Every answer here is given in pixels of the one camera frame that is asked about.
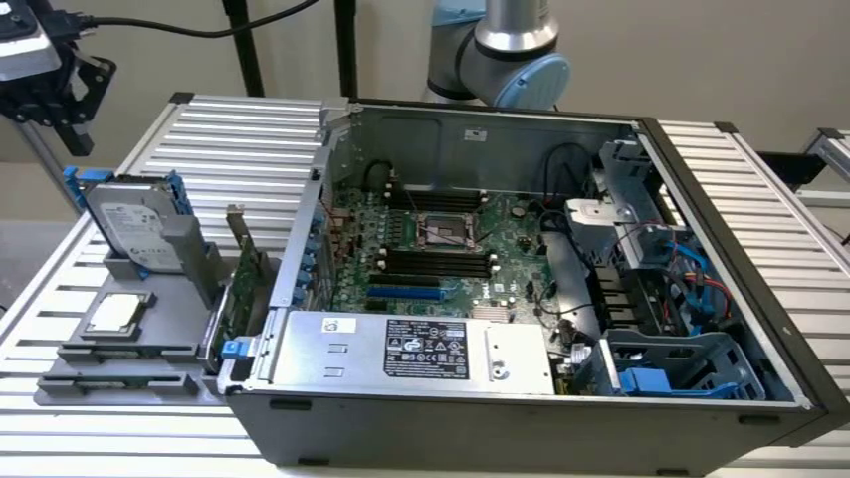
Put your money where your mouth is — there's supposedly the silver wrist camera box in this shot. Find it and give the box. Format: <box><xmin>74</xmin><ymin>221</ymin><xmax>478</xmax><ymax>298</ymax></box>
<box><xmin>0</xmin><ymin>25</ymin><xmax>67</xmax><ymax>84</ymax></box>

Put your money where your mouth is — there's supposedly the black looped power wire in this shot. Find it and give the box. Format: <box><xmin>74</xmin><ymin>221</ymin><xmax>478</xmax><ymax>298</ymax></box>
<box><xmin>541</xmin><ymin>142</ymin><xmax>594</xmax><ymax>205</ymax></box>

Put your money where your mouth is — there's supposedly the black RAM slot bank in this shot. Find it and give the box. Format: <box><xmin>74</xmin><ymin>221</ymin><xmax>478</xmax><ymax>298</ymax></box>
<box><xmin>384</xmin><ymin>186</ymin><xmax>485</xmax><ymax>214</ymax></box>
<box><xmin>376</xmin><ymin>245</ymin><xmax>501</xmax><ymax>279</ymax></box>

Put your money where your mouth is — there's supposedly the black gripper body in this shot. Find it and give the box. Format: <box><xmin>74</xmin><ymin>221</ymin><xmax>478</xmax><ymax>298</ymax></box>
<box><xmin>0</xmin><ymin>47</ymin><xmax>83</xmax><ymax>131</ymax></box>

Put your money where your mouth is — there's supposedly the green graphics card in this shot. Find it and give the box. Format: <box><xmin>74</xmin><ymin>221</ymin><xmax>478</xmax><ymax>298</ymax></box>
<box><xmin>203</xmin><ymin>202</ymin><xmax>269</xmax><ymax>375</ymax></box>

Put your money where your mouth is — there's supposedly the silver power supply unit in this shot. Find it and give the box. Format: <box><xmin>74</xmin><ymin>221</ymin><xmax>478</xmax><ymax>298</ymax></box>
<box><xmin>268</xmin><ymin>310</ymin><xmax>558</xmax><ymax>396</ymax></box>

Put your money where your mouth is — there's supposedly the grey drive cage blue latch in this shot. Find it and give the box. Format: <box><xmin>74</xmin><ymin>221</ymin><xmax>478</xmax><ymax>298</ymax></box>
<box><xmin>600</xmin><ymin>327</ymin><xmax>769</xmax><ymax>401</ymax></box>

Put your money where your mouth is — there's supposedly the aluminium frame post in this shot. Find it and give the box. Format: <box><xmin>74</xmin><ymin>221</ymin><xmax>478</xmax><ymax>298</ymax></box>
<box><xmin>11</xmin><ymin>118</ymin><xmax>86</xmax><ymax>216</ymax></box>

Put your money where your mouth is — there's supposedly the red wire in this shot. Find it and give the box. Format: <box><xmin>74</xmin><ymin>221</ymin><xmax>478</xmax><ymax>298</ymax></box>
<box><xmin>671</xmin><ymin>276</ymin><xmax>732</xmax><ymax>300</ymax></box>

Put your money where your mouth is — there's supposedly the green motherboard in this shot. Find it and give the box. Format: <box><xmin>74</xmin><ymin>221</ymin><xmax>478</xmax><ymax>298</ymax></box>
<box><xmin>324</xmin><ymin>182</ymin><xmax>604</xmax><ymax>345</ymax></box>

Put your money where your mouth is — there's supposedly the grey parts rack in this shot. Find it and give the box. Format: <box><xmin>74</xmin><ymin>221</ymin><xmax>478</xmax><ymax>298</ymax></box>
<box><xmin>33</xmin><ymin>214</ymin><xmax>276</xmax><ymax>408</ymax></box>

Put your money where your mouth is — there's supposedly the blue expansion slot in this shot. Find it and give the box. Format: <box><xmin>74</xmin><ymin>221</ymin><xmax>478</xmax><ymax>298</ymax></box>
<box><xmin>368</xmin><ymin>285</ymin><xmax>445</xmax><ymax>304</ymax></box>

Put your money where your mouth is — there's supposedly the black open PC case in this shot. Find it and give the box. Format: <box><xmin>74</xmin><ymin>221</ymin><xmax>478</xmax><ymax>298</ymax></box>
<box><xmin>213</xmin><ymin>96</ymin><xmax>850</xmax><ymax>469</ymax></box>

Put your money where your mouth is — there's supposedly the black stand pole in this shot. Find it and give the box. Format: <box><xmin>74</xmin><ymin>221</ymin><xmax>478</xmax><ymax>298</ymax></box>
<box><xmin>334</xmin><ymin>0</ymin><xmax>362</xmax><ymax>100</ymax></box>
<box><xmin>222</xmin><ymin>0</ymin><xmax>268</xmax><ymax>99</ymax></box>

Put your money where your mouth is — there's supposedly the CPU socket with metal frame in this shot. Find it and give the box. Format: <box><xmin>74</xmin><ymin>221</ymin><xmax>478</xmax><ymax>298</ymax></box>
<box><xmin>413</xmin><ymin>210</ymin><xmax>485</xmax><ymax>251</ymax></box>

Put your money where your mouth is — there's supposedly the aluminium slat side table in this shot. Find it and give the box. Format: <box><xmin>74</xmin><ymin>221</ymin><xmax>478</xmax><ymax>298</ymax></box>
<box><xmin>756</xmin><ymin>127</ymin><xmax>850</xmax><ymax>238</ymax></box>

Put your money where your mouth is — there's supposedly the grey metal disk bay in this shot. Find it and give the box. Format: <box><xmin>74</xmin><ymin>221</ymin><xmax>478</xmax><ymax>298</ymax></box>
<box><xmin>562</xmin><ymin>138</ymin><xmax>693</xmax><ymax>280</ymax></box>

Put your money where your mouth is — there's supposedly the blue data wire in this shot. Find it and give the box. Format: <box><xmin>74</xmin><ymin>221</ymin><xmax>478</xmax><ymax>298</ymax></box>
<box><xmin>655</xmin><ymin>237</ymin><xmax>736</xmax><ymax>323</ymax></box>

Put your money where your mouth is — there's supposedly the silver hard disk blue carrier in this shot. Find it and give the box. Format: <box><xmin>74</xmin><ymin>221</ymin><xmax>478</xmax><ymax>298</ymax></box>
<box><xmin>63</xmin><ymin>167</ymin><xmax>195</xmax><ymax>281</ymax></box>

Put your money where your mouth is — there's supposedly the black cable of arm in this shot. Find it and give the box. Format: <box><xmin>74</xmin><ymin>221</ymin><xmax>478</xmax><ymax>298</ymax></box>
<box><xmin>38</xmin><ymin>0</ymin><xmax>322</xmax><ymax>40</ymax></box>

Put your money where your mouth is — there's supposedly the silver chipset heat sink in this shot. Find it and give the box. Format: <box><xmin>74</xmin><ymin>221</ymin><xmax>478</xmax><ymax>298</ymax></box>
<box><xmin>473</xmin><ymin>305</ymin><xmax>518</xmax><ymax>326</ymax></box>

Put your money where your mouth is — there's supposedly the black expansion slot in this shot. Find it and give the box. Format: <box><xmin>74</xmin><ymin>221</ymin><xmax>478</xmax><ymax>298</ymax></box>
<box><xmin>369</xmin><ymin>272</ymin><xmax>441</xmax><ymax>288</ymax></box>

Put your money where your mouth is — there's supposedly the silver CPU chip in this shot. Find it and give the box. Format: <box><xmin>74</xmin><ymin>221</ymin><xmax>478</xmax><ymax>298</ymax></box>
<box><xmin>85</xmin><ymin>292</ymin><xmax>151</xmax><ymax>336</ymax></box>

